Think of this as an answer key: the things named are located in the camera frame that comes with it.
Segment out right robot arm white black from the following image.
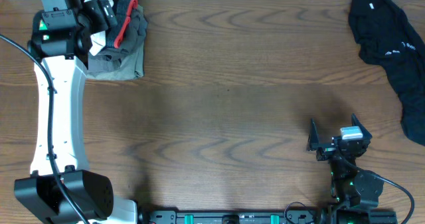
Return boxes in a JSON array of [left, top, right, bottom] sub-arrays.
[[307, 114, 397, 224]]

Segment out grey folded garment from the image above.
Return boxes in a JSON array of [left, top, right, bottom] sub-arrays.
[[86, 5, 148, 81]]

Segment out black shorts with red trim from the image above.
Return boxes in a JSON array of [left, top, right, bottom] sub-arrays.
[[106, 0, 138, 49]]

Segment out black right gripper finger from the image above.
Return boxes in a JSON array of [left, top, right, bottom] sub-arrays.
[[351, 113, 373, 140], [307, 118, 319, 151]]

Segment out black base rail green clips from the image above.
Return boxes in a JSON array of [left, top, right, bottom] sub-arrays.
[[139, 202, 398, 224]]

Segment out black garment on right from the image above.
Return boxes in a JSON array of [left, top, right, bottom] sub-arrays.
[[348, 0, 424, 146]]

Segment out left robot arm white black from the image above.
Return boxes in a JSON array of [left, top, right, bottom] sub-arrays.
[[14, 0, 138, 223]]

